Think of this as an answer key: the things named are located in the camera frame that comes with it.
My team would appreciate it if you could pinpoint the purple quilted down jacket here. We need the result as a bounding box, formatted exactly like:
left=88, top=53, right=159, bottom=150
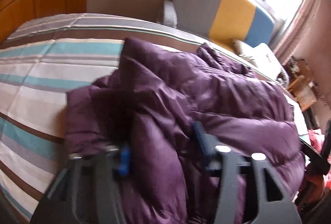
left=65, top=39, right=305, bottom=223

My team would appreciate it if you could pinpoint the wicker wooden chair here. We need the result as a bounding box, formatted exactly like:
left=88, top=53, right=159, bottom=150
left=288, top=75, right=317, bottom=112

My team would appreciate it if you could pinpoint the striped bed cover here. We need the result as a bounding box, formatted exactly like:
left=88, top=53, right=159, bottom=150
left=1, top=14, right=288, bottom=223

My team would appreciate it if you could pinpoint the white printed cushion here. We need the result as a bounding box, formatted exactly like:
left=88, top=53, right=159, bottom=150
left=233, top=39, right=289, bottom=89

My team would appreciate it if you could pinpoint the grey yellow blue armchair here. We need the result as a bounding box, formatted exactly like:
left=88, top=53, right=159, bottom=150
left=158, top=0, right=275, bottom=52

